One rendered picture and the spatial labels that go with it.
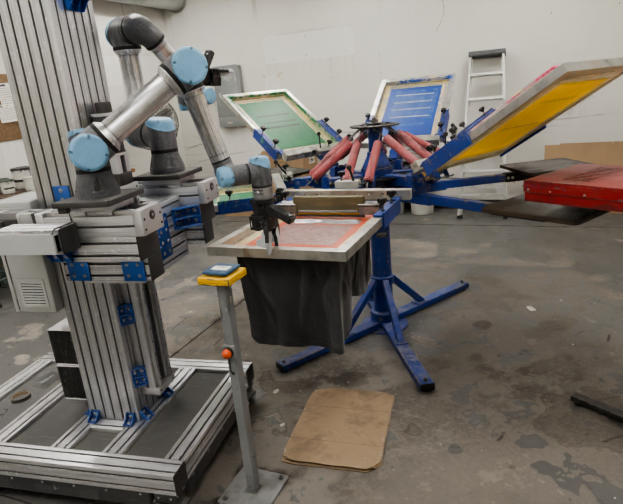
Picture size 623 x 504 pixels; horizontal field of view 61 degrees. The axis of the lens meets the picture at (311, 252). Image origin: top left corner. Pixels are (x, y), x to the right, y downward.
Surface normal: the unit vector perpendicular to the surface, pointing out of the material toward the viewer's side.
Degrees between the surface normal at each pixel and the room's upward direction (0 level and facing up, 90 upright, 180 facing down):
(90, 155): 94
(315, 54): 90
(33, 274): 90
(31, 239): 90
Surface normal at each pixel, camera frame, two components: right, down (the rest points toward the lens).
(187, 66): 0.47, 0.15
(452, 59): -0.38, 0.31
